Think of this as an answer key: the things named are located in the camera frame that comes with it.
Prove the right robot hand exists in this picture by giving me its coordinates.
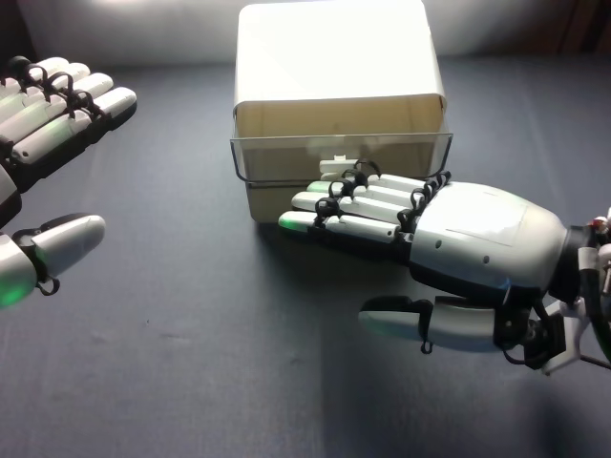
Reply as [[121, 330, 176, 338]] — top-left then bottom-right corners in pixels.
[[278, 158, 570, 355]]

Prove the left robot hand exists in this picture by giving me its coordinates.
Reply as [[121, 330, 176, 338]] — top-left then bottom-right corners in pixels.
[[0, 55, 138, 312]]

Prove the clear plastic lid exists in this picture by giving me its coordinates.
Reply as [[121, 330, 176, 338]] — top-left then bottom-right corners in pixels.
[[229, 130, 454, 186]]

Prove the white plastic box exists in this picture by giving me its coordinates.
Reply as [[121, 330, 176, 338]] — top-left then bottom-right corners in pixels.
[[232, 3, 449, 224]]

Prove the grey table cloth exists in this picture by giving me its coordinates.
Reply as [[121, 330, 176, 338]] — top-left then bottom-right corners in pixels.
[[0, 50, 611, 458]]

